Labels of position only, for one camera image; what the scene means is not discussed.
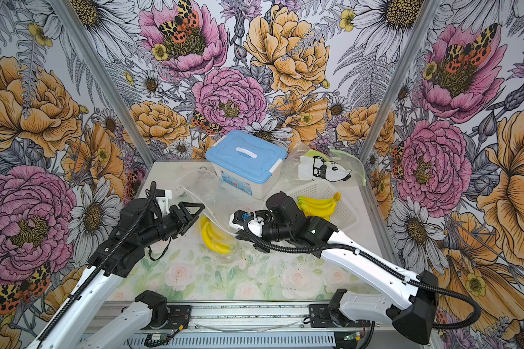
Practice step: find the banana with white wrap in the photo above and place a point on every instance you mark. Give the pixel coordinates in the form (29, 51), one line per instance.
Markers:
(214, 238)

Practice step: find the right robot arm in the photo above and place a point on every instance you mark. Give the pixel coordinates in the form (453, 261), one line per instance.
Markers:
(410, 300)

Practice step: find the yellow banana bunch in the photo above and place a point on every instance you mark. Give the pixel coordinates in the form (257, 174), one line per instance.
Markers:
(321, 208)

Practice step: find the white plastic basket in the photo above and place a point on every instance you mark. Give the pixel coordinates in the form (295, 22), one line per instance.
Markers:
(345, 214)

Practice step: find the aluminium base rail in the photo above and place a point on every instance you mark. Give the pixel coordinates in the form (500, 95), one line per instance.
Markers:
(233, 325)

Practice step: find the blue lid storage box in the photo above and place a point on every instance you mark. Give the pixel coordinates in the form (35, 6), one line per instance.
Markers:
(247, 163)

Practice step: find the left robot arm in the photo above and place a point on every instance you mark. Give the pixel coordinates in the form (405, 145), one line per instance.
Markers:
(141, 223)

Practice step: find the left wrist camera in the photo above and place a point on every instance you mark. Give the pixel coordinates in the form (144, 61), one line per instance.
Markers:
(164, 198)

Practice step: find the panda zip-top bag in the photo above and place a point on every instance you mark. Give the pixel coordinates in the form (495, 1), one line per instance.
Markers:
(304, 165)

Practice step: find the clear bag with banana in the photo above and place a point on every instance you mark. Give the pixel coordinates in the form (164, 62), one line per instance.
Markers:
(227, 205)

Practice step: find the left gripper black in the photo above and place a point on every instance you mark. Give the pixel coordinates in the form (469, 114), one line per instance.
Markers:
(188, 219)

